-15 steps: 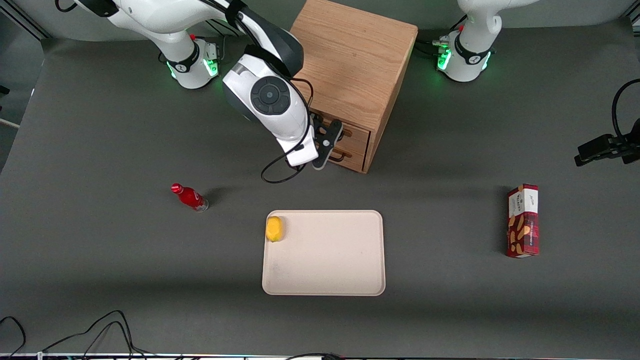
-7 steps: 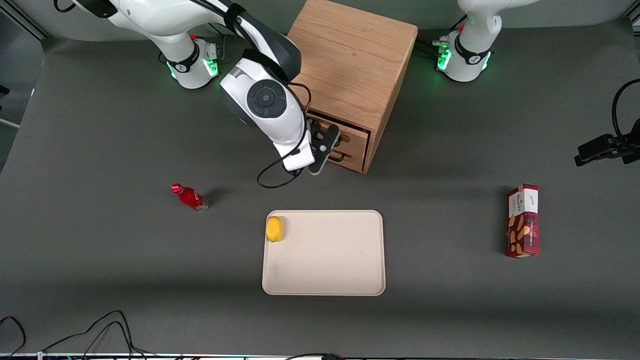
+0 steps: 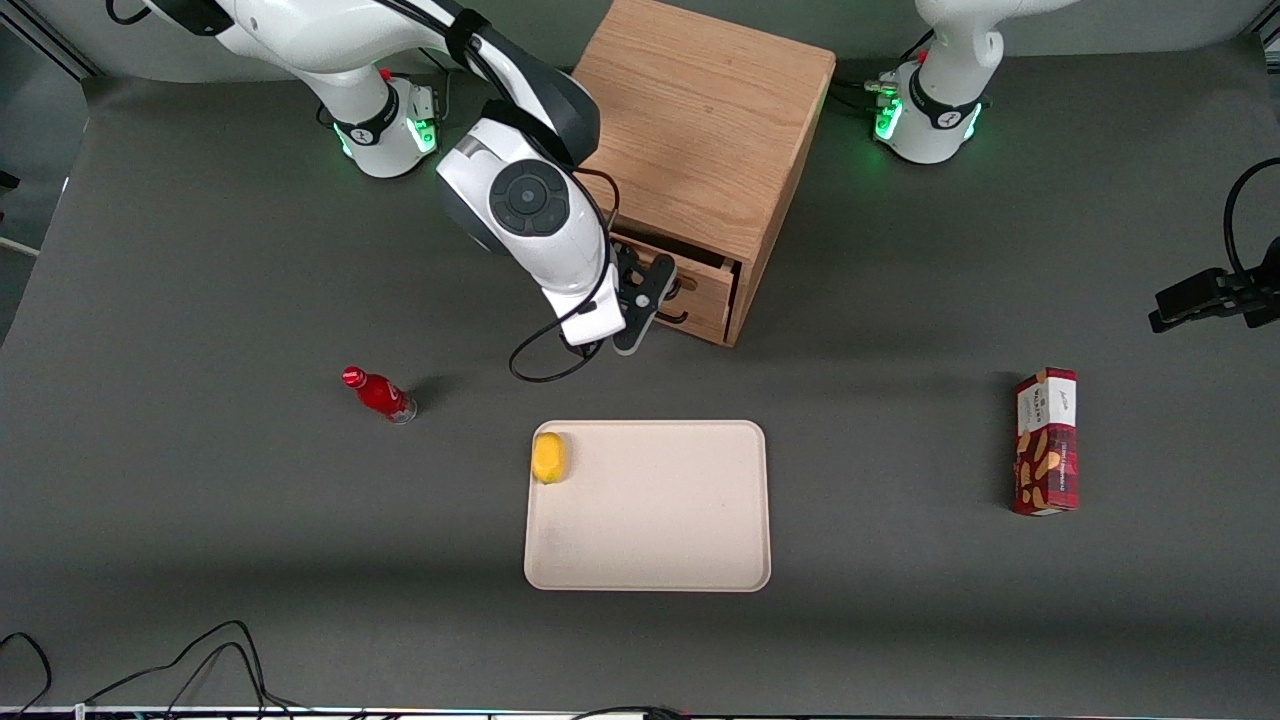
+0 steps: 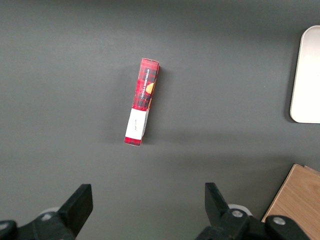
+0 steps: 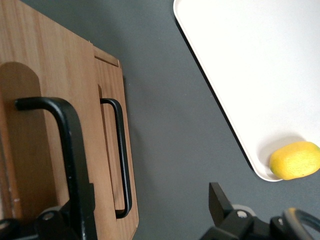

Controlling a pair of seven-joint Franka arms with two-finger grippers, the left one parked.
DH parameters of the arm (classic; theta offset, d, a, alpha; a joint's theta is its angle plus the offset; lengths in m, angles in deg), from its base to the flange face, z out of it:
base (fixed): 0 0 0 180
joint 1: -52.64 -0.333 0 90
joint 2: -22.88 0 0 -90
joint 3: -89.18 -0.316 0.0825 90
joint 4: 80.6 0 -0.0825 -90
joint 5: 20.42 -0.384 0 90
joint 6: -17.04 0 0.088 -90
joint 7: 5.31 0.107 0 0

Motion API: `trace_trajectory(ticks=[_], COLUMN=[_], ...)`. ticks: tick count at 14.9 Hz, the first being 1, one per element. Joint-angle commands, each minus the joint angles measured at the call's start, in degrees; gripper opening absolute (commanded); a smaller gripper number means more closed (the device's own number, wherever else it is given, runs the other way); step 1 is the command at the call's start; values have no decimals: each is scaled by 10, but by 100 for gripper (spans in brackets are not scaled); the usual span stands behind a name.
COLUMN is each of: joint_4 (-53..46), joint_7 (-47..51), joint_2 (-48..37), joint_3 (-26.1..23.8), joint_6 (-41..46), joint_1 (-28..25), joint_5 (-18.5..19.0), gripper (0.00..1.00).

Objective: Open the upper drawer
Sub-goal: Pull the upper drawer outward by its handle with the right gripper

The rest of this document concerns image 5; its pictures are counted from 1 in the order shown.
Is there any beige plastic tray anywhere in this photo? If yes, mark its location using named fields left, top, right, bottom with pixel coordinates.
left=172, top=0, right=320, bottom=182

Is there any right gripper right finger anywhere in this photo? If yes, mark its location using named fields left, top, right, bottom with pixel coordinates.
left=200, top=182, right=274, bottom=240

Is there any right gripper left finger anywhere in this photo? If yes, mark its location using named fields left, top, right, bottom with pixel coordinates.
left=0, top=183, right=98, bottom=240

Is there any black metal drawer handle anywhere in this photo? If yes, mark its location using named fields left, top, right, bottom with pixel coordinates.
left=14, top=96, right=85, bottom=201
left=99, top=97, right=133, bottom=220

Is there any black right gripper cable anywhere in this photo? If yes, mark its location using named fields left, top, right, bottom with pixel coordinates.
left=269, top=206, right=320, bottom=240

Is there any yellow lemon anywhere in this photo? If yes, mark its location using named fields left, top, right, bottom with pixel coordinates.
left=269, top=141, right=320, bottom=181

